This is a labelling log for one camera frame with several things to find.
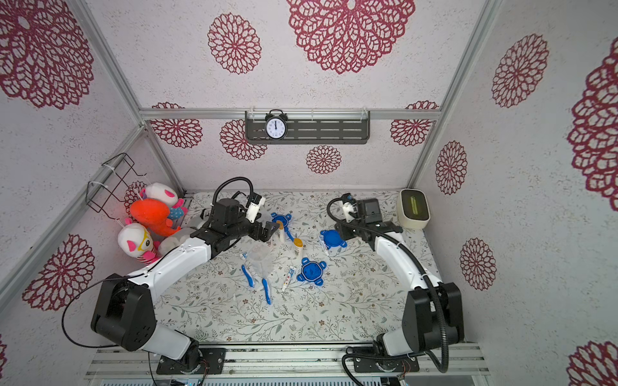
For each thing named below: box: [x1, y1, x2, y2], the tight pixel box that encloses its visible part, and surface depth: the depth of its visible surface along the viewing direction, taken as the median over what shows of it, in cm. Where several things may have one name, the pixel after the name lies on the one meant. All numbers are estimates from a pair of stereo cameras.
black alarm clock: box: [264, 108, 289, 141], surface depth 92 cm
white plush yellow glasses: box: [117, 217, 161, 264], surface depth 82 cm
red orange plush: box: [130, 198, 182, 238], surface depth 92 cm
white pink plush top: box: [145, 182, 178, 207], surface depth 96 cm
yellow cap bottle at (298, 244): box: [292, 237, 304, 261], surface depth 93 cm
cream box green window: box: [396, 188, 432, 230], surface depth 108 cm
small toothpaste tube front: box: [281, 265, 297, 292], surface depth 93 cm
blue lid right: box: [320, 229, 348, 249], surface depth 105 cm
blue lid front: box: [296, 257, 328, 287], surface depth 96 cm
